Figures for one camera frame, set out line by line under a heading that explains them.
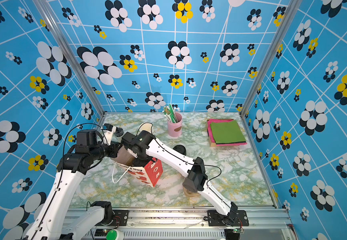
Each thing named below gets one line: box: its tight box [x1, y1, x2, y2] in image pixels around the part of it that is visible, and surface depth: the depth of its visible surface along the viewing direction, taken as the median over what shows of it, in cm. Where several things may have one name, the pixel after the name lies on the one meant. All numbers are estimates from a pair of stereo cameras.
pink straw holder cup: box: [167, 112, 183, 138], surface depth 101 cm
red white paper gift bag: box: [110, 145, 164, 187], surface depth 69 cm
